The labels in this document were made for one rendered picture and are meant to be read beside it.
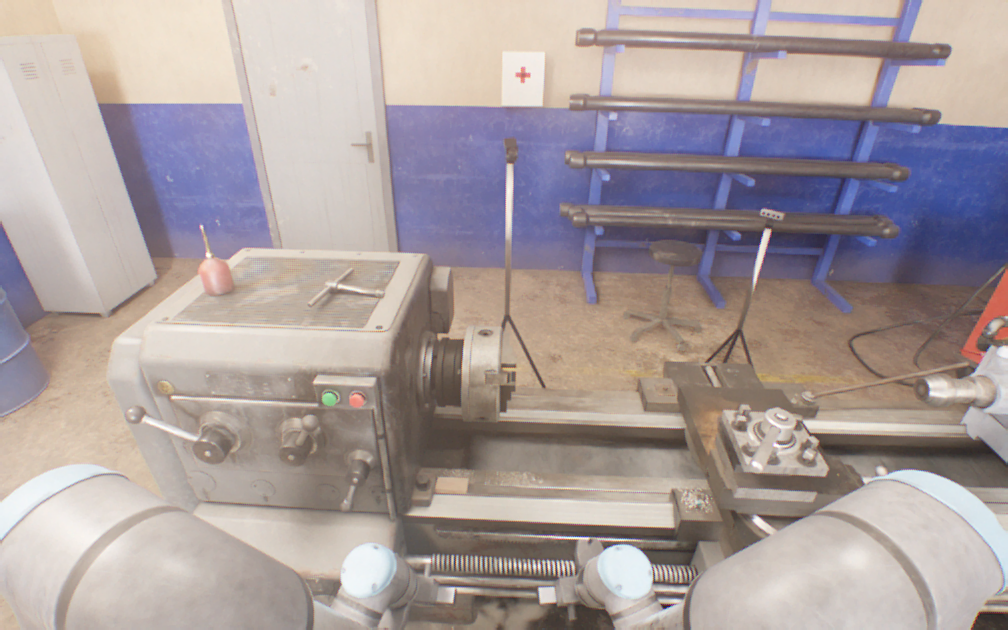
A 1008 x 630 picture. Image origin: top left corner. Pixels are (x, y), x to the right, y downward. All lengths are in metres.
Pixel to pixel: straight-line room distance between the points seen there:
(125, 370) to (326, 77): 3.29
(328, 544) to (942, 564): 1.17
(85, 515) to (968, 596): 0.68
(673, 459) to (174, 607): 1.46
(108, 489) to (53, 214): 3.94
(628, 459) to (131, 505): 1.38
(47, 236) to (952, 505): 4.57
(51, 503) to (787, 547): 0.58
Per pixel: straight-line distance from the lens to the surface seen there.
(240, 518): 1.47
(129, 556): 0.47
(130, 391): 1.36
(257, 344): 1.15
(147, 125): 5.15
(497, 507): 1.35
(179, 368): 1.24
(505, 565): 1.38
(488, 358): 1.22
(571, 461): 1.63
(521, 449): 1.64
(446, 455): 1.65
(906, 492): 0.56
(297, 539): 1.40
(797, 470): 1.21
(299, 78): 4.39
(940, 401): 1.70
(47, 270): 4.71
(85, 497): 0.54
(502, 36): 4.07
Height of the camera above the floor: 1.89
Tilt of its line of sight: 30 degrees down
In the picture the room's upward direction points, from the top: 1 degrees clockwise
